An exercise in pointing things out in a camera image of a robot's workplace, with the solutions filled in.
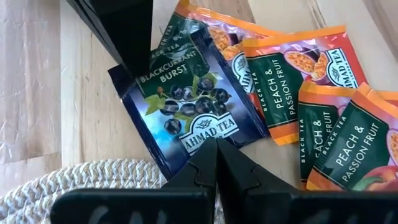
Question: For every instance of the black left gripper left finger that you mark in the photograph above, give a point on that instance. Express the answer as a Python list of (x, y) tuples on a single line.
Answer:
[(202, 174)]

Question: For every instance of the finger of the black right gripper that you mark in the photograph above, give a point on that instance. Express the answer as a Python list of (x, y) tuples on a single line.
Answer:
[(124, 28)]

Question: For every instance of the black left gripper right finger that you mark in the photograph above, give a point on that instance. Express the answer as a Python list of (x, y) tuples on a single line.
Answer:
[(245, 177)]

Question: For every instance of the dark green foil packet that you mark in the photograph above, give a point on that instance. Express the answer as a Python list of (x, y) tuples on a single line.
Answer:
[(192, 99)]

